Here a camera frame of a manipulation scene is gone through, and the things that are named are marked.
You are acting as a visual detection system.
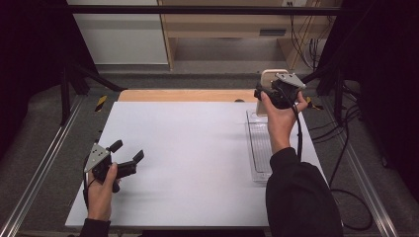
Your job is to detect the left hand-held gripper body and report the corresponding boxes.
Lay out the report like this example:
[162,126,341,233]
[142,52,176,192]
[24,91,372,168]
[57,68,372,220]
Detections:
[83,142,138,194]

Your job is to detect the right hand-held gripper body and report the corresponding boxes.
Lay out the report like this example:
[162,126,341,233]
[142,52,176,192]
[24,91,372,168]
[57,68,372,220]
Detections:
[261,72,307,111]

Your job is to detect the clear plastic box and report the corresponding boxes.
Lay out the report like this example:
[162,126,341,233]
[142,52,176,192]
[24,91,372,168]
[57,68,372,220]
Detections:
[245,108,277,185]

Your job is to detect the person's left hand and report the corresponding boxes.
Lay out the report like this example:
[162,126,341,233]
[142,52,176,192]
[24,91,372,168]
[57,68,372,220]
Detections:
[86,162,120,222]

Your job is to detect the person's right hand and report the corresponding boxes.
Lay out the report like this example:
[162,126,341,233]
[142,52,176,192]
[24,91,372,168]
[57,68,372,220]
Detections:
[260,91,309,155]

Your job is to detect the yellow black striped marker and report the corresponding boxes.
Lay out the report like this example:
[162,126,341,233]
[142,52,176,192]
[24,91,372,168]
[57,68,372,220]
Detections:
[305,96,324,111]

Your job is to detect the black metal stand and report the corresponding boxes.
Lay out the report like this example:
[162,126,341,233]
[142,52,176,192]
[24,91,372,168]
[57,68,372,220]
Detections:
[300,63,346,124]
[60,61,128,126]

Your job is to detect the light wooden desk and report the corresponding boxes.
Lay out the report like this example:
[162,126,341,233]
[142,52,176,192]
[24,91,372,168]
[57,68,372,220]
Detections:
[157,0,332,72]

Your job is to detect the white power outlet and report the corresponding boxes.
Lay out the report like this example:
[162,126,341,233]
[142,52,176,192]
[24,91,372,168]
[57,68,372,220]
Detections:
[282,0,309,8]

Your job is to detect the black curtain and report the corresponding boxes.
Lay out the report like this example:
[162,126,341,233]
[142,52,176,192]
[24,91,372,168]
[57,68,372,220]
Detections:
[324,0,419,198]
[0,0,97,161]

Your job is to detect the white cabinet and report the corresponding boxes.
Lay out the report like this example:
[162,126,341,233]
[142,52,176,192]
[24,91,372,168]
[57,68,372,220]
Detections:
[66,0,169,65]

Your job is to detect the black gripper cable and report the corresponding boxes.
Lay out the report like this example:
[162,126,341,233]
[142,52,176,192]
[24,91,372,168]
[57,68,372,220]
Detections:
[82,153,97,211]
[282,86,304,163]

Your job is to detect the yellow-handled tool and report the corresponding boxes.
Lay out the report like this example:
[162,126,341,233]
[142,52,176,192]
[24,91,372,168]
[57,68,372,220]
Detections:
[94,95,109,113]

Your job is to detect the black cables under desk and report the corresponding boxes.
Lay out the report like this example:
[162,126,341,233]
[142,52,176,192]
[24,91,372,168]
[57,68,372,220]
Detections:
[289,14,328,71]

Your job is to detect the aluminium floor rail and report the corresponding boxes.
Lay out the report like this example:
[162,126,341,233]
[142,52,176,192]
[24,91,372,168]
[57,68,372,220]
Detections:
[320,97,400,237]
[0,95,85,237]

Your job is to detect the black floor cables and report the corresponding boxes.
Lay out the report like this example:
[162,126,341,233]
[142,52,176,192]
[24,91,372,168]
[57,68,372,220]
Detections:
[309,83,376,232]

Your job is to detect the black horizontal frame bar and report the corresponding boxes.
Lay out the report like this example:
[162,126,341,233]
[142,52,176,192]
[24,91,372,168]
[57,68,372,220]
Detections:
[65,4,344,16]

